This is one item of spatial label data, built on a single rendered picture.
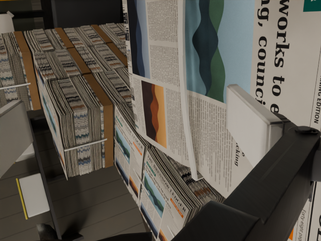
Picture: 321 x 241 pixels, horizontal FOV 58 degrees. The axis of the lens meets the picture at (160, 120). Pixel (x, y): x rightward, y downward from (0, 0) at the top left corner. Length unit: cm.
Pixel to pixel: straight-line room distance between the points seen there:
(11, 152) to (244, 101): 13
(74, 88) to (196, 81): 109
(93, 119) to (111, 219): 294
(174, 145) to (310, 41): 24
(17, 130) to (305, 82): 19
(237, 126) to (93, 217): 393
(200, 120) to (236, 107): 17
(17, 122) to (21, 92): 163
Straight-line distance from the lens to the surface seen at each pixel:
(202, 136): 34
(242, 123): 16
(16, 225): 403
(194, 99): 34
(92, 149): 138
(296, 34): 23
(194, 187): 97
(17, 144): 19
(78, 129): 128
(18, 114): 19
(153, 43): 40
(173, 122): 39
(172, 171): 100
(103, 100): 128
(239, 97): 17
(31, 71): 176
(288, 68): 23
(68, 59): 162
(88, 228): 407
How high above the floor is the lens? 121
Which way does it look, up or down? 26 degrees down
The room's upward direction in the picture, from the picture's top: 104 degrees counter-clockwise
